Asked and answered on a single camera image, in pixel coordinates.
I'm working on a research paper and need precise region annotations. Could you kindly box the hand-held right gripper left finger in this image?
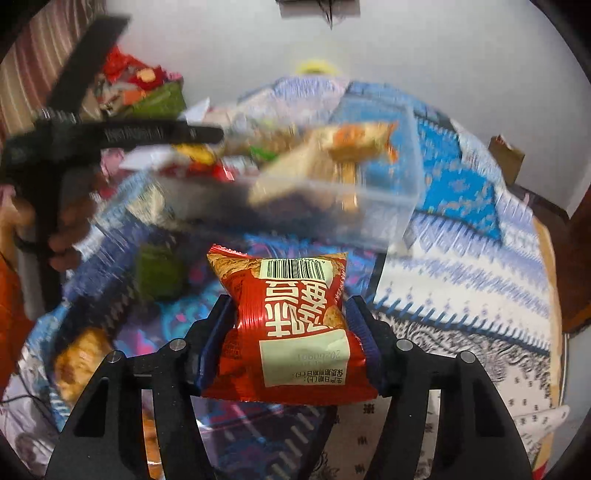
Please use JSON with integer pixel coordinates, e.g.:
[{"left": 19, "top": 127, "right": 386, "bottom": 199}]
[{"left": 45, "top": 294, "right": 232, "bottom": 480}]

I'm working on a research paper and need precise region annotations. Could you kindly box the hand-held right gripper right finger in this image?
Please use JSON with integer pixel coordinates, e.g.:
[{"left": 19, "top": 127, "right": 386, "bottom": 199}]
[{"left": 345, "top": 294, "right": 539, "bottom": 480}]

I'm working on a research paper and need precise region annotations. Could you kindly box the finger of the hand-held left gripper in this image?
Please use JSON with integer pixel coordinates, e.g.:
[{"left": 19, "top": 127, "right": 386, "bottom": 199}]
[
  {"left": 46, "top": 15, "right": 133, "bottom": 114},
  {"left": 92, "top": 121, "right": 225, "bottom": 150}
]

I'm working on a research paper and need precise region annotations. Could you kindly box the red snack packet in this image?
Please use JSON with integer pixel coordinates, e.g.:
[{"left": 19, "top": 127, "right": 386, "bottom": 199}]
[{"left": 206, "top": 244, "right": 379, "bottom": 406}]

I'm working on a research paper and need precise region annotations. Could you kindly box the clear bag of brown cookies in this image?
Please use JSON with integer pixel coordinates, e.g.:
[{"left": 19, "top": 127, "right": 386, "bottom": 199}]
[{"left": 224, "top": 117, "right": 315, "bottom": 155}]

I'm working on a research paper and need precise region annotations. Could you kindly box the clear plastic storage box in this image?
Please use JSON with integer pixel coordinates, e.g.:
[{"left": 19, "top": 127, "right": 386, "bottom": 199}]
[{"left": 97, "top": 99, "right": 428, "bottom": 254}]

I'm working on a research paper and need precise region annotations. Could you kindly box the pale yellow cake packet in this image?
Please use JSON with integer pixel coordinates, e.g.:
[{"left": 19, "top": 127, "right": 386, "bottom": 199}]
[{"left": 247, "top": 134, "right": 365, "bottom": 213}]

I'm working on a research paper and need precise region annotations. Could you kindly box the orange bread packet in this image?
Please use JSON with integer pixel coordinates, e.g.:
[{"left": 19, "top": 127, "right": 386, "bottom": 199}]
[{"left": 318, "top": 121, "right": 400, "bottom": 163}]

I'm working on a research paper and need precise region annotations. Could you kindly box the person's left hand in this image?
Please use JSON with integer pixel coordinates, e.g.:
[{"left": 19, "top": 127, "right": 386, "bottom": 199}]
[{"left": 47, "top": 189, "right": 101, "bottom": 274}]

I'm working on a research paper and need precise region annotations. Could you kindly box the small yellow snack packet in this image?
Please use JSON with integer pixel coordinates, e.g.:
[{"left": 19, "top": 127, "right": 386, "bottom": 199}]
[{"left": 178, "top": 143, "right": 221, "bottom": 165}]

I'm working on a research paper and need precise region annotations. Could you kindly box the striped brown curtain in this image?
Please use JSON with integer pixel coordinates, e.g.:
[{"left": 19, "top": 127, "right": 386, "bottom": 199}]
[{"left": 0, "top": 0, "right": 110, "bottom": 139}]

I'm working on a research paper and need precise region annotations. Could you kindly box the pile of colourful clutter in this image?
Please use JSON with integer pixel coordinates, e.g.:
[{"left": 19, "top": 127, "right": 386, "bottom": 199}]
[{"left": 95, "top": 46, "right": 182, "bottom": 100}]

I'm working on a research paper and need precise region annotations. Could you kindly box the green snack packet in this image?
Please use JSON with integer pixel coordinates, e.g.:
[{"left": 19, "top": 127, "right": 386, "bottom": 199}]
[{"left": 136, "top": 244, "right": 186, "bottom": 302}]

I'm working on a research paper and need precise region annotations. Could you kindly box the patchwork bed blanket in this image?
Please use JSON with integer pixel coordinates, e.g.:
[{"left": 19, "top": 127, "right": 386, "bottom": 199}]
[{"left": 0, "top": 74, "right": 571, "bottom": 480}]

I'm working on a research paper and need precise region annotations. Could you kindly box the nut brittle packet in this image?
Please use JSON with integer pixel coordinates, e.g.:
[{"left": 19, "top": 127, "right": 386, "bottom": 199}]
[{"left": 53, "top": 328, "right": 114, "bottom": 403}]

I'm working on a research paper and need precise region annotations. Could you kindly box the yellow hoop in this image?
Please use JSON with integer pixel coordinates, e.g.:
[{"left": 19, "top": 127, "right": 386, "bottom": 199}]
[{"left": 295, "top": 58, "right": 343, "bottom": 77}]

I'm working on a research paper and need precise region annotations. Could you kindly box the white cloth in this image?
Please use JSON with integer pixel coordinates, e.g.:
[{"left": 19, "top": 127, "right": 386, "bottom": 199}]
[{"left": 512, "top": 404, "right": 571, "bottom": 468}]

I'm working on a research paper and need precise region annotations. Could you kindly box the small cardboard box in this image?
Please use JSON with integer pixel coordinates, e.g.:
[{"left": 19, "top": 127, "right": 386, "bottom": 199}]
[{"left": 488, "top": 134, "right": 526, "bottom": 186}]

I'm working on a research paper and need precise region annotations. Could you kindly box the dark wooden bed frame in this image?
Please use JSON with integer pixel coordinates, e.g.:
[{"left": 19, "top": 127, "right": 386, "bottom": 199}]
[{"left": 512, "top": 182, "right": 591, "bottom": 339}]

